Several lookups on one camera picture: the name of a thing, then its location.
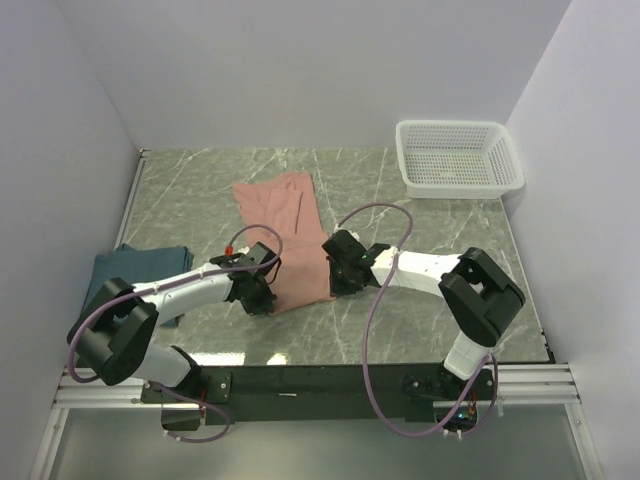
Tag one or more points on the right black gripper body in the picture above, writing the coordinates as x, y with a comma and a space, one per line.
341, 282

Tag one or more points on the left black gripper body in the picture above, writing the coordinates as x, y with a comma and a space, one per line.
260, 299

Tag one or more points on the pink t shirt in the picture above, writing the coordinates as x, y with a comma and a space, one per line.
288, 205

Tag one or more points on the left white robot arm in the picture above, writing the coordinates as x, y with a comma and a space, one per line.
114, 333

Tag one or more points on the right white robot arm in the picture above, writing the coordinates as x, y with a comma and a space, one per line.
482, 298

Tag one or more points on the folded blue t shirt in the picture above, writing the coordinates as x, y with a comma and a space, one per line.
138, 266

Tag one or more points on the black base beam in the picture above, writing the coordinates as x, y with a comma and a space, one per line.
411, 392

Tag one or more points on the white plastic basket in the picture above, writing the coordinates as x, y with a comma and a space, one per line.
447, 159

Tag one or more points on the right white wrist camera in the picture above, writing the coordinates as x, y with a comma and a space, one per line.
355, 235

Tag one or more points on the aluminium frame rail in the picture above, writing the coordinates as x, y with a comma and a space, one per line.
534, 384

